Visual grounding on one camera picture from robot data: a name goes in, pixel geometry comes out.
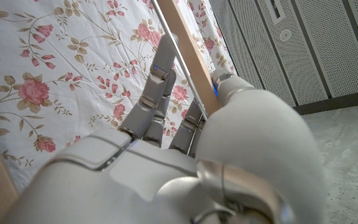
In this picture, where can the wooden strip with metal rod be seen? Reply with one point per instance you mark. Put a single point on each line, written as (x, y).
(182, 37)

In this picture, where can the floral print backdrop cloth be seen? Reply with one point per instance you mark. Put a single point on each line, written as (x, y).
(57, 46)

